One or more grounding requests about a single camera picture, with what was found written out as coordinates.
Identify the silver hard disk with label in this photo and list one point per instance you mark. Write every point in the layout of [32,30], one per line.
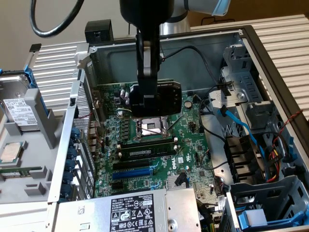
[12,84]

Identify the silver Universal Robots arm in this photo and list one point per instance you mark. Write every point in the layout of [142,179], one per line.
[193,6]

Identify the grey disk bay cage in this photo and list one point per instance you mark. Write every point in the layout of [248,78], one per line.
[285,193]

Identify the long black expansion slot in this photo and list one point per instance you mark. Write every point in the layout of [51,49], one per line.
[130,164]

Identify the loose CPU silver lid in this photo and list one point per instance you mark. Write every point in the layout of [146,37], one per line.
[9,152]

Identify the CPU socket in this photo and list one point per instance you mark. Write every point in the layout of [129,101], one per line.
[149,126]

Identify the blue card retainer latch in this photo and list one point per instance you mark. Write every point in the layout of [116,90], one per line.
[72,154]

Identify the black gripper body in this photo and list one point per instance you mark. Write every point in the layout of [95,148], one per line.
[147,12]

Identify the blue disk tray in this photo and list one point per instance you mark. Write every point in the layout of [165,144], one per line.
[289,217]

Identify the silver metal disk bay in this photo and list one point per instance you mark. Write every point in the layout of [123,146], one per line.
[241,79]

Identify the loose green RAM stick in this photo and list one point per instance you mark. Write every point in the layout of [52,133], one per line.
[14,172]

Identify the green graphics card black shroud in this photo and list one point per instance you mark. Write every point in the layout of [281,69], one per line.
[169,96]

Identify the silver strip with black cap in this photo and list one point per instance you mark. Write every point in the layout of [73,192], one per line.
[32,56]

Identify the blue hard disk caddy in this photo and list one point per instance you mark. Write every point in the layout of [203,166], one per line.
[30,77]

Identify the blue expansion slot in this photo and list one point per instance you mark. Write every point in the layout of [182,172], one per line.
[131,173]

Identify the round coin battery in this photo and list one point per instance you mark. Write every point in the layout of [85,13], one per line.
[187,104]

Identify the black box bracket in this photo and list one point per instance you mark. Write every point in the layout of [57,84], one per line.
[99,29]

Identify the silver power supply with label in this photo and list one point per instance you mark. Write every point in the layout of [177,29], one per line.
[96,212]

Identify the thin metal locking lever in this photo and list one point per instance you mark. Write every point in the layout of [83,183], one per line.
[176,122]

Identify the black empty RAM slot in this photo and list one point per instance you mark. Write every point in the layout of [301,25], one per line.
[147,144]

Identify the green Dell motherboard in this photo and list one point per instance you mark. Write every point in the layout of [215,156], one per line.
[183,145]

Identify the installed RAM stick with label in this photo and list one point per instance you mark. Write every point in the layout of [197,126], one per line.
[144,152]

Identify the open grey PC case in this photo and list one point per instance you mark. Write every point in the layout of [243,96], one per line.
[193,72]

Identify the grey parts rack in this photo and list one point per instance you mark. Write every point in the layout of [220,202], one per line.
[31,174]

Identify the silver chipset heatsink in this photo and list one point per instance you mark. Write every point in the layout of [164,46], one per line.
[170,182]

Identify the short black expansion slot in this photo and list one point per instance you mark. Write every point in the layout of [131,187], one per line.
[117,185]

